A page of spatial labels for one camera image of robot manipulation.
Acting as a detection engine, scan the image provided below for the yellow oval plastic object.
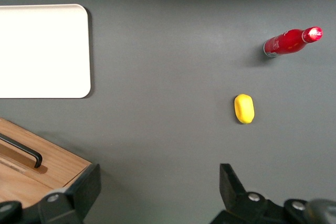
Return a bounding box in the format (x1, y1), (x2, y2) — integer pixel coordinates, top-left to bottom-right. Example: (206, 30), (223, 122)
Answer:
(234, 93), (255, 124)

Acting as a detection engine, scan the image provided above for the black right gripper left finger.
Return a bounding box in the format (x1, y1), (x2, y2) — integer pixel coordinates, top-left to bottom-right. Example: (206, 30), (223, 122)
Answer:
(22, 163), (102, 224)

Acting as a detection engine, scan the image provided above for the wooden two-drawer cabinet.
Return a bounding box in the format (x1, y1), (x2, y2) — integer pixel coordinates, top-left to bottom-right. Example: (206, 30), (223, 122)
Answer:
(0, 117), (97, 209)

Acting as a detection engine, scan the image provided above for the red coke bottle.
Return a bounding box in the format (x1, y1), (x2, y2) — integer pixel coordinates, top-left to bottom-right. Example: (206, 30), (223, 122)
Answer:
(263, 26), (323, 59)

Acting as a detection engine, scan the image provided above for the beige rectangular tray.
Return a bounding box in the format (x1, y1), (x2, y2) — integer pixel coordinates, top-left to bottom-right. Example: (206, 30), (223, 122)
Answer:
(0, 4), (92, 99)

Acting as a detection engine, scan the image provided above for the black metal drawer handle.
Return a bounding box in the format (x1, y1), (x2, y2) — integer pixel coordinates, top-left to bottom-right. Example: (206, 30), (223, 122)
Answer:
(0, 133), (43, 169)

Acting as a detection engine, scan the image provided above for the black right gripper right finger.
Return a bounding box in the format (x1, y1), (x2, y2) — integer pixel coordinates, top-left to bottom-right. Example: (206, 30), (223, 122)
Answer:
(209, 163), (310, 224)

